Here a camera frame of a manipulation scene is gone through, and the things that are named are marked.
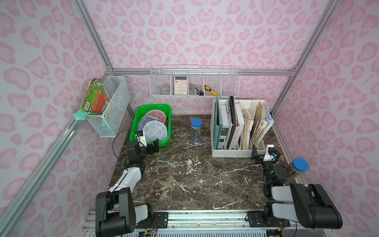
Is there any purple mesh laundry bag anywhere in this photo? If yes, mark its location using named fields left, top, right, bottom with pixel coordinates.
left=137, top=115, right=168, bottom=143

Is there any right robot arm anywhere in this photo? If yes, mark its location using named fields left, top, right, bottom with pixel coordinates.
left=245, top=145, right=343, bottom=230

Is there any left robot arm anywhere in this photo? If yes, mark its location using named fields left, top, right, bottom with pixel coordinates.
left=95, top=138, right=159, bottom=237

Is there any pink mesh laundry bag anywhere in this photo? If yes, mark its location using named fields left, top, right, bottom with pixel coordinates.
left=147, top=110, right=168, bottom=124

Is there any blue lid jar right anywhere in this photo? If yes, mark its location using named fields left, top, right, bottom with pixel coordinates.
left=286, top=158, right=310, bottom=180

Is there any beige paper stack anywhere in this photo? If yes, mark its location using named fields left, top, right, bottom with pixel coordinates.
left=240, top=109, right=254, bottom=150

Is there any pink white book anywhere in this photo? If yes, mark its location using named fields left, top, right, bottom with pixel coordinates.
left=231, top=102, right=245, bottom=150

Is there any white file organizer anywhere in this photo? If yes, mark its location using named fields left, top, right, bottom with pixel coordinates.
left=210, top=99, right=268, bottom=158

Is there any black binder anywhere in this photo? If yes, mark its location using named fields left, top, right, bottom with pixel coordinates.
left=227, top=96, right=237, bottom=150

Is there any blue lid pencil jar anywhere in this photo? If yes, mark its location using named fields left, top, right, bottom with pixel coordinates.
left=190, top=118, right=202, bottom=145

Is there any clear tape roll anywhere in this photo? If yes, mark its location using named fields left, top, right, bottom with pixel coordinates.
left=159, top=86, right=171, bottom=95

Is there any green folder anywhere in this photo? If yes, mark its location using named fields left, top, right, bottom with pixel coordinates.
left=212, top=95, right=222, bottom=150

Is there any white calculator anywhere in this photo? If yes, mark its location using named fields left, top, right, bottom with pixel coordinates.
left=174, top=75, right=189, bottom=95

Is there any green red booklet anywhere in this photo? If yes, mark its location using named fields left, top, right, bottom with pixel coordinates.
left=80, top=79, right=111, bottom=115

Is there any mint green star hook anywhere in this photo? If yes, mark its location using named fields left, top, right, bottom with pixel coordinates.
left=73, top=110, right=90, bottom=121

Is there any yellow black utility knife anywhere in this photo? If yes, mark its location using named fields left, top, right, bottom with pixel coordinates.
left=204, top=86, right=218, bottom=96

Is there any white mesh wall basket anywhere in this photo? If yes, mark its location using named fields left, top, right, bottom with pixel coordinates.
left=86, top=76, right=131, bottom=138

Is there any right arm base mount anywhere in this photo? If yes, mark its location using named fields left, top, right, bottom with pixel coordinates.
left=244, top=210, right=291, bottom=229

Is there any white wire wall shelf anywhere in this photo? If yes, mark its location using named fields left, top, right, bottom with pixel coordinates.
left=149, top=65, right=240, bottom=97

